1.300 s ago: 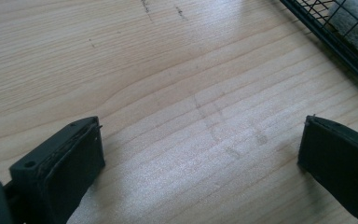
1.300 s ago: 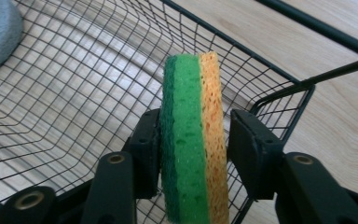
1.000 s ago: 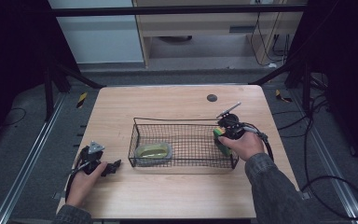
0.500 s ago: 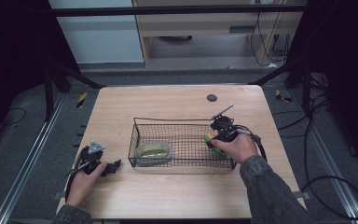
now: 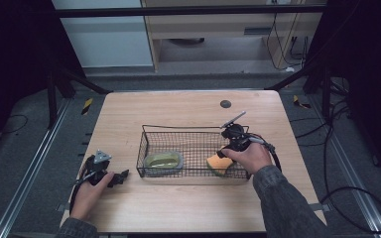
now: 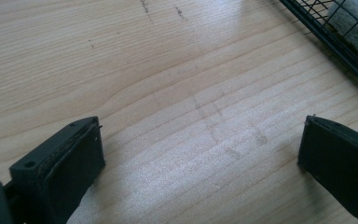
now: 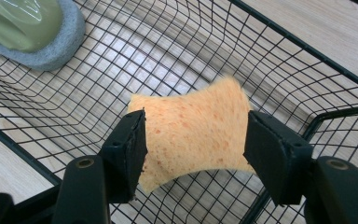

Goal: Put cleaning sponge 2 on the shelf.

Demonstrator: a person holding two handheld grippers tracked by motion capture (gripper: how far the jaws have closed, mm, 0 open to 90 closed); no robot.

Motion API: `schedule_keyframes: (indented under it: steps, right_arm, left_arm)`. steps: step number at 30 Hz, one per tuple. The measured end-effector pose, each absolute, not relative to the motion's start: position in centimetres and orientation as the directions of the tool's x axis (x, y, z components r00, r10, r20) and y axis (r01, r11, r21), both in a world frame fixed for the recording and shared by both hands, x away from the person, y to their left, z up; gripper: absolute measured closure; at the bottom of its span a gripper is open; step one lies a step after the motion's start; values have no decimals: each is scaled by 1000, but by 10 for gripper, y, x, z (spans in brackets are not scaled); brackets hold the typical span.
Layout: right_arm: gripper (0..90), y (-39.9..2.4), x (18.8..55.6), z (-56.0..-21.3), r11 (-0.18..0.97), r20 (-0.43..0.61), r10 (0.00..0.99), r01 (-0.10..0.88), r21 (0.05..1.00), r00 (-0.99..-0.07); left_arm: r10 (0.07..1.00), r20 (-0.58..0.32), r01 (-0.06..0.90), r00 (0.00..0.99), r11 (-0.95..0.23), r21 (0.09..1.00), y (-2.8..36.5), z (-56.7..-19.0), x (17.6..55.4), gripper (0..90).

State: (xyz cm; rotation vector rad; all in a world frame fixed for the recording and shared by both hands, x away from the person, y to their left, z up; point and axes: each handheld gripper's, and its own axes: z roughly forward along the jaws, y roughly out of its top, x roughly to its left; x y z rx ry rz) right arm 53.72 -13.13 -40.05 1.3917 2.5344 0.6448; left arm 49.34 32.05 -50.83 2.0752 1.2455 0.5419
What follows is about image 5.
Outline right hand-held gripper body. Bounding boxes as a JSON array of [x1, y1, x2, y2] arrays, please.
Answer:
[[219, 110, 258, 154]]

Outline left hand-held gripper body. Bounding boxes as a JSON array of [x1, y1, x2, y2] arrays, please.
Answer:
[[78, 149, 114, 186]]

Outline green yellow sponge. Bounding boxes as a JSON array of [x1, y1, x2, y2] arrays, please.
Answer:
[[205, 153, 235, 178]]

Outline black wire basket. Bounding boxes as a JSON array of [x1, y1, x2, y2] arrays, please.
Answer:
[[136, 124, 256, 180]]

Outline green grey soap dish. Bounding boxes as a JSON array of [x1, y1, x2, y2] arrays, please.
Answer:
[[143, 151, 185, 177]]

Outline person's right hand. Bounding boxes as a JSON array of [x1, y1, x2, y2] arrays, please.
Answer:
[[229, 133, 275, 176]]

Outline person's left hand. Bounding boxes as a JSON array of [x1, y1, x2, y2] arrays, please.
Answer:
[[69, 170, 116, 222]]

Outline yellow black striped tape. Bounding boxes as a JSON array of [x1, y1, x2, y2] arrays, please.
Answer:
[[292, 94, 312, 110], [80, 97, 94, 116]]

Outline black metal stand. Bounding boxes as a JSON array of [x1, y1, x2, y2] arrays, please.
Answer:
[[265, 60, 350, 122], [44, 62, 113, 130]]

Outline light wooden desk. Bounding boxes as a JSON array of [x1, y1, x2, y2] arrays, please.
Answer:
[[140, 0, 327, 73]]

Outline white cabinet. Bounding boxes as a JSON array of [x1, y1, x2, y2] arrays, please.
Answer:
[[51, 0, 155, 68]]

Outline black horizontal bar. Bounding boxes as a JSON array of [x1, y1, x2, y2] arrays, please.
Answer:
[[53, 4, 326, 19]]

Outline black curtain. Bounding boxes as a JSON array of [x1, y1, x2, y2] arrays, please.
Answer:
[[306, 0, 381, 182], [0, 0, 87, 160]]

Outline left hand-held gripper cable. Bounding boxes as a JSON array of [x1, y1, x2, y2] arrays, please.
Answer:
[[68, 165, 97, 216]]

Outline hand-held gripper cable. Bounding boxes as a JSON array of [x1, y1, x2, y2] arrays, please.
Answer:
[[68, 165, 97, 216], [234, 129, 283, 174]]

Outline right hand-held gripper cable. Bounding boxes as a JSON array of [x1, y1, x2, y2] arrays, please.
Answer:
[[234, 129, 283, 174]]

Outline metal floor rail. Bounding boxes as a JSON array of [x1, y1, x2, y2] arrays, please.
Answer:
[[306, 93, 381, 238], [0, 98, 71, 238]]

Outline black floor cables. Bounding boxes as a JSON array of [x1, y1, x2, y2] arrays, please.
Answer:
[[289, 77, 356, 199]]

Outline thin black floor cable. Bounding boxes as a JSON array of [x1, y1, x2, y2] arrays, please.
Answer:
[[0, 113, 29, 136]]

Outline black hanging cables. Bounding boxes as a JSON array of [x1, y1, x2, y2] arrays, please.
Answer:
[[265, 12, 312, 72]]

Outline black looped floor cable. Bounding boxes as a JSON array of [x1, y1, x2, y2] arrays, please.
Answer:
[[320, 185, 381, 234]]

